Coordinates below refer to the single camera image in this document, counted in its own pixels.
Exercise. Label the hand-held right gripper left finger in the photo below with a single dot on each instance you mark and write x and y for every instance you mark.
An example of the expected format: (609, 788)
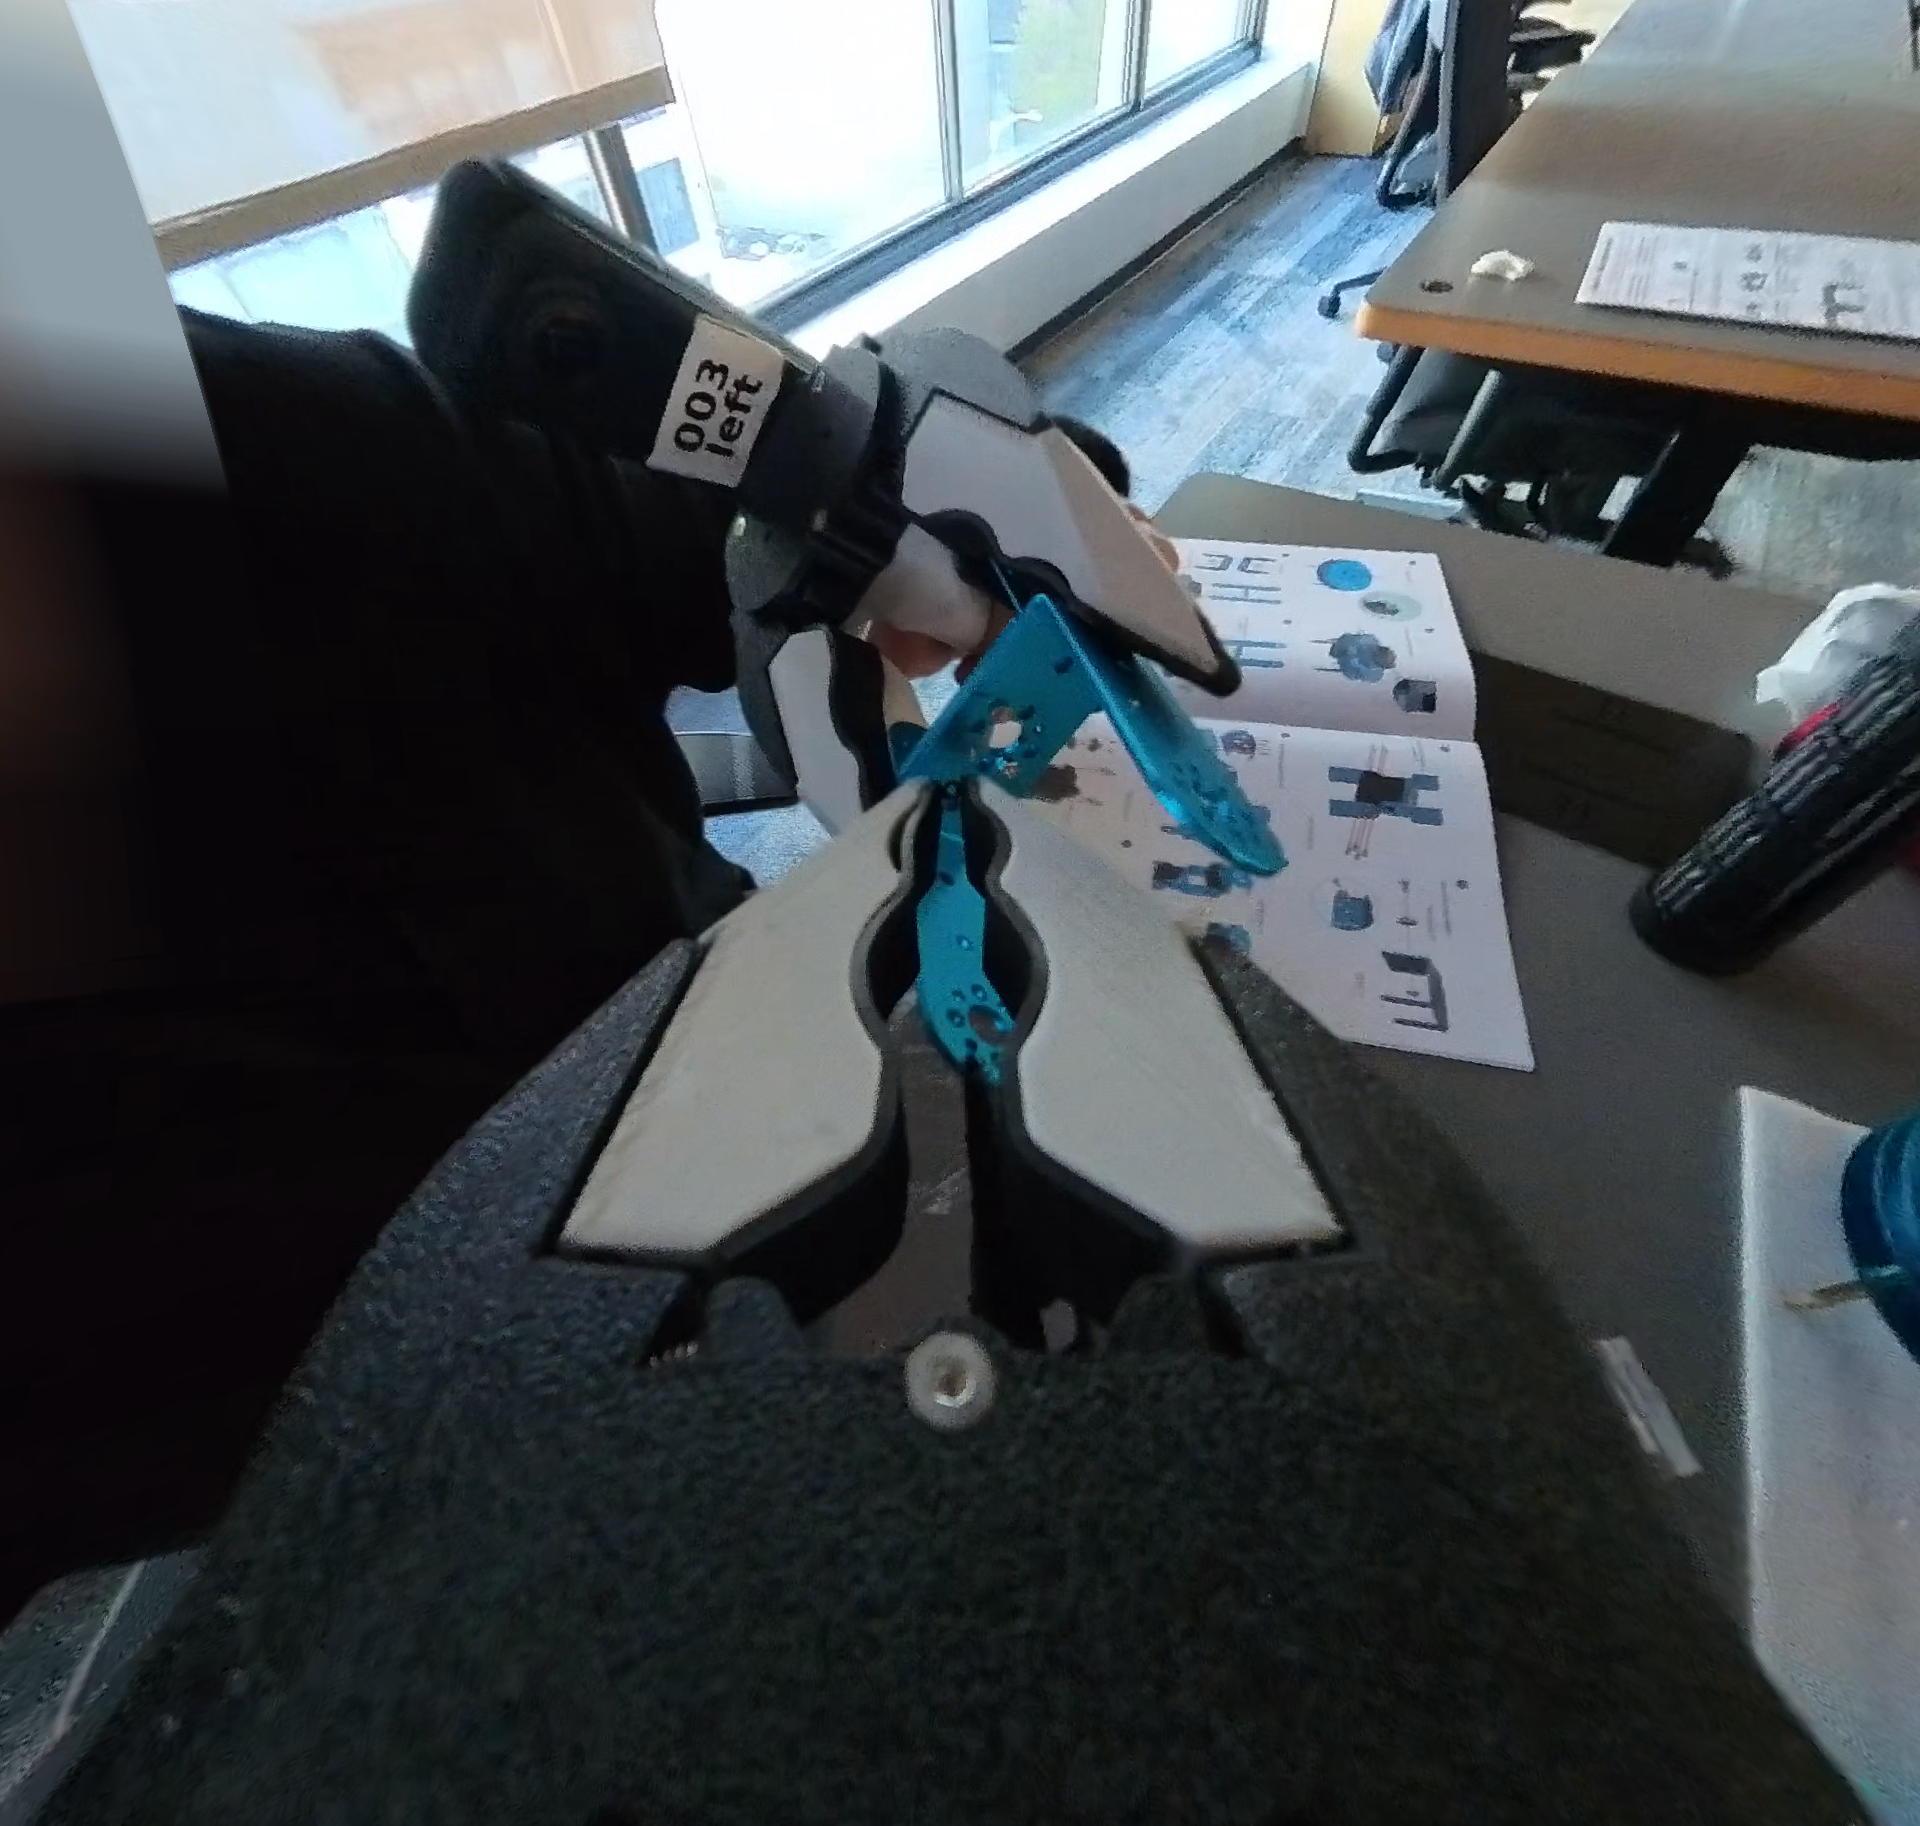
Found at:
(754, 1090)

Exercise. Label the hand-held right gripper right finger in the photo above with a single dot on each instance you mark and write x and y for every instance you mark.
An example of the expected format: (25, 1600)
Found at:
(1155, 1090)

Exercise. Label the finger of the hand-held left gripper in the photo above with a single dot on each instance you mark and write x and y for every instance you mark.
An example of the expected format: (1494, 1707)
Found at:
(1047, 507)

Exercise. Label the long blue U bracket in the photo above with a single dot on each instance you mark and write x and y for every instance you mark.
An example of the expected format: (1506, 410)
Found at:
(991, 714)

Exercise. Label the person's left forearm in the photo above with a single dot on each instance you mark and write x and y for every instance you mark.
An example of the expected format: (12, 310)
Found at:
(571, 582)

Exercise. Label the wooden office desk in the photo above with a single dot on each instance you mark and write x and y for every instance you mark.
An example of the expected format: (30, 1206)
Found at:
(1680, 102)

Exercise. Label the person's left hand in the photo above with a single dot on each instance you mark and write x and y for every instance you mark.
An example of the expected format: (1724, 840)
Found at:
(917, 654)

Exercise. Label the assembly instruction booklet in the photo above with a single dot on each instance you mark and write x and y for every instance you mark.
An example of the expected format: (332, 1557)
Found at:
(1412, 837)

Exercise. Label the large glass window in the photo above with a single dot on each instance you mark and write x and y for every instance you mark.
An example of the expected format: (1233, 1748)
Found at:
(843, 51)

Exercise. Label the black office chair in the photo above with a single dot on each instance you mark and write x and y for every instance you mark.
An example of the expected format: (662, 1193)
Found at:
(1506, 51)
(1436, 397)

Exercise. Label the person's dark clothing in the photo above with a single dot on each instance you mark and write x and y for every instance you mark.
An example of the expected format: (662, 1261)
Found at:
(221, 1110)

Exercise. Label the grey flat box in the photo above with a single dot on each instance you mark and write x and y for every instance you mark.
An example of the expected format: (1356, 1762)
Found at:
(1624, 746)

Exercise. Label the dark hanging jacket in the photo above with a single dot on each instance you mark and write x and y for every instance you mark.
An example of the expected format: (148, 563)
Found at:
(1414, 42)

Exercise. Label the black slotted cylinder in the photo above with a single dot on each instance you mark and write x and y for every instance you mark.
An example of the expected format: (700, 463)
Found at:
(1782, 837)

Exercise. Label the printed paper sheet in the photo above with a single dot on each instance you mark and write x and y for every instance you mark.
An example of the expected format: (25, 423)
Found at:
(1741, 277)

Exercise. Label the white foam board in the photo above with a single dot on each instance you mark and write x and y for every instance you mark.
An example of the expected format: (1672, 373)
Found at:
(1811, 1484)

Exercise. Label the white crumpled plastic bag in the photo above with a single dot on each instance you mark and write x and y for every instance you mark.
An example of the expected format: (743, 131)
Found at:
(1844, 647)

